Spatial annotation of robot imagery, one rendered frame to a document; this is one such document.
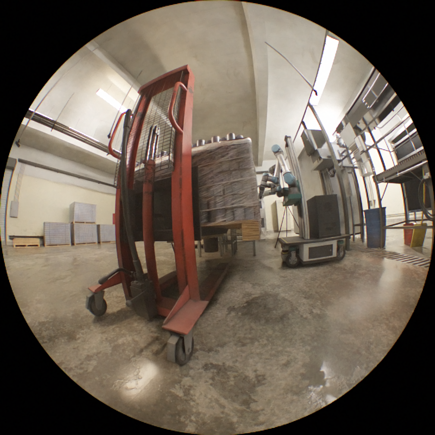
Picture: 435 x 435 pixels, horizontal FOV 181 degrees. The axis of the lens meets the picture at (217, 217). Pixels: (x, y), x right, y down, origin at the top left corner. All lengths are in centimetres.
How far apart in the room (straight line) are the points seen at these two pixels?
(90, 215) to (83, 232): 93
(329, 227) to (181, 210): 165
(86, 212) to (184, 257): 756
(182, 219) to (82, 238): 743
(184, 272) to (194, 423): 66
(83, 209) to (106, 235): 202
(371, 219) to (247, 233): 225
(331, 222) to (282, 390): 170
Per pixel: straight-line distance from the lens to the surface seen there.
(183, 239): 66
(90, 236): 809
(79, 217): 786
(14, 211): 907
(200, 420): 57
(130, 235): 76
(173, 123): 80
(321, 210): 182
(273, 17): 450
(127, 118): 94
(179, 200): 68
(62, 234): 754
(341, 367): 70
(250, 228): 80
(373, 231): 266
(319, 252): 176
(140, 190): 107
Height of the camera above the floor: 55
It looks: 4 degrees up
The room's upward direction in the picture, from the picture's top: 4 degrees counter-clockwise
